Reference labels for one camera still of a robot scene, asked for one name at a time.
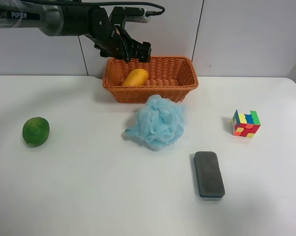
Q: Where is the light blue bath pouf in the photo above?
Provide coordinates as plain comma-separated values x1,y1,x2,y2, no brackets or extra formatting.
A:
124,94,185,151

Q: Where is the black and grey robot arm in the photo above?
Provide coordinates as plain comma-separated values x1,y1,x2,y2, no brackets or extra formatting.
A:
0,0,151,63

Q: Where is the yellow mango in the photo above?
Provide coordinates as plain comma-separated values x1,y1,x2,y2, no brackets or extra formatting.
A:
122,69,148,87

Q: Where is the green lemon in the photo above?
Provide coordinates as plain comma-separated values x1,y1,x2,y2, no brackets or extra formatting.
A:
22,117,50,147

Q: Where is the grey felt board eraser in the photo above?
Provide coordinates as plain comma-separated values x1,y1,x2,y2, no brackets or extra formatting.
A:
194,151,225,198

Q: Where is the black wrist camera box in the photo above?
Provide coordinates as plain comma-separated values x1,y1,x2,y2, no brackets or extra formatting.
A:
109,6,151,26

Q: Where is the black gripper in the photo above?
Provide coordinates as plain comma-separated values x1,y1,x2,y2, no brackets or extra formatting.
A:
85,7,151,62

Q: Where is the orange wicker basket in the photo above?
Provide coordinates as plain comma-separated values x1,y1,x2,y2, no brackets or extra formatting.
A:
102,56,199,103

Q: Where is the multicoloured puzzle cube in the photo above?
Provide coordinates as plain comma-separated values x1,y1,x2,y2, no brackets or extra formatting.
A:
231,110,261,138

